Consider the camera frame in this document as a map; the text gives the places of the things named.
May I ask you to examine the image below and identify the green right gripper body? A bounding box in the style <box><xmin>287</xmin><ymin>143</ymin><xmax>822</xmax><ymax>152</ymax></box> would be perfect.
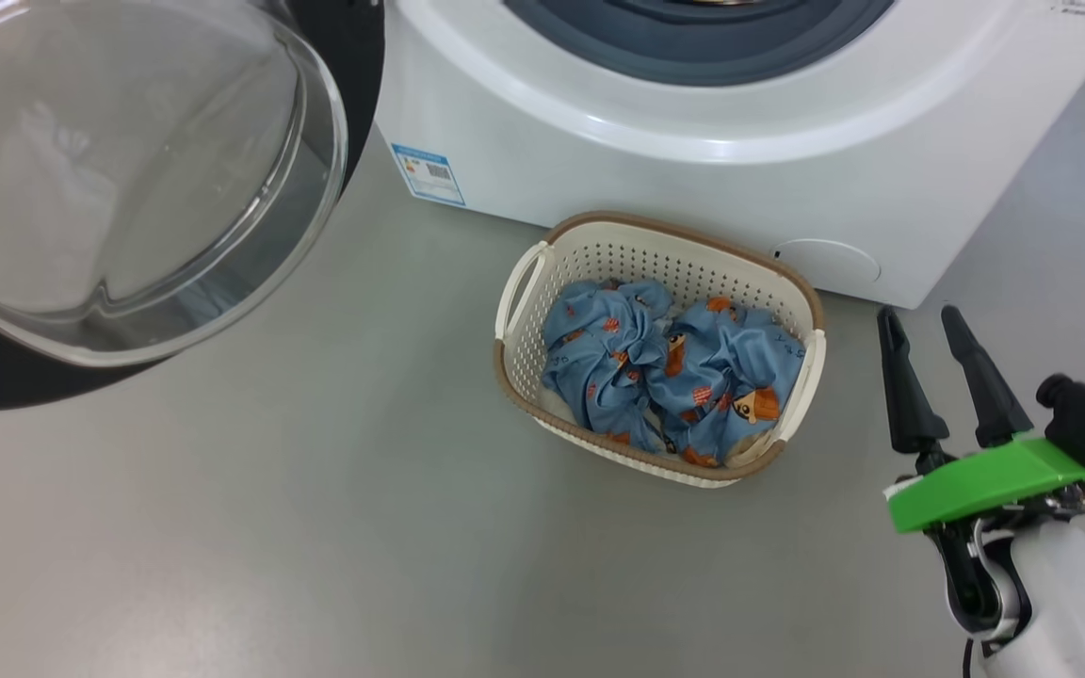
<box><xmin>884</xmin><ymin>437</ymin><xmax>1085</xmax><ymax>536</ymax></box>

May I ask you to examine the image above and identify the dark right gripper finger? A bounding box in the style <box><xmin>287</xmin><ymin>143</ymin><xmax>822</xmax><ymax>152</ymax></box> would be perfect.
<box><xmin>941</xmin><ymin>304</ymin><xmax>1034</xmax><ymax>449</ymax></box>
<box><xmin>877</xmin><ymin>306</ymin><xmax>951</xmax><ymax>456</ymax></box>

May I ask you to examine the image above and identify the blue patterned cloth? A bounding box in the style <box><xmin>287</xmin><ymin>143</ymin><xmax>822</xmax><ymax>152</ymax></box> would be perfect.
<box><xmin>646</xmin><ymin>298</ymin><xmax>805</xmax><ymax>469</ymax></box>
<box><xmin>542</xmin><ymin>280</ymin><xmax>673</xmax><ymax>453</ymax></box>

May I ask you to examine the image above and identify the black round glass washer door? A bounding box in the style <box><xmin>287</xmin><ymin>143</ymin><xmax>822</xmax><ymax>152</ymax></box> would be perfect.
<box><xmin>0</xmin><ymin>0</ymin><xmax>386</xmax><ymax>413</ymax></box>

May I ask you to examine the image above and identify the white front-load washing machine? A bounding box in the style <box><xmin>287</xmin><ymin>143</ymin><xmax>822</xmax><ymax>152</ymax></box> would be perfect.
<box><xmin>375</xmin><ymin>0</ymin><xmax>1085</xmax><ymax>310</ymax></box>

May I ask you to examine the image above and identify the grey rubber door gasket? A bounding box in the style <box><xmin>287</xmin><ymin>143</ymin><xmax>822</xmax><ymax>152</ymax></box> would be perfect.
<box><xmin>503</xmin><ymin>0</ymin><xmax>897</xmax><ymax>88</ymax></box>

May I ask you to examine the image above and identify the round white filter cover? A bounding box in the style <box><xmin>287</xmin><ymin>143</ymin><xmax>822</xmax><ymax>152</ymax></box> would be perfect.
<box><xmin>773</xmin><ymin>238</ymin><xmax>882</xmax><ymax>287</ymax></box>

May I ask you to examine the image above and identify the cream perforated laundry basket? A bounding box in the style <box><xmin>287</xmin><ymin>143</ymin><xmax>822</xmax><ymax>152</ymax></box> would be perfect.
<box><xmin>494</xmin><ymin>211</ymin><xmax>827</xmax><ymax>490</ymax></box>

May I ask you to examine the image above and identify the blue energy label sticker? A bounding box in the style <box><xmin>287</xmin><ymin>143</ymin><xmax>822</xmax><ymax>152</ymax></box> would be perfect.
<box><xmin>390</xmin><ymin>143</ymin><xmax>467</xmax><ymax>207</ymax></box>

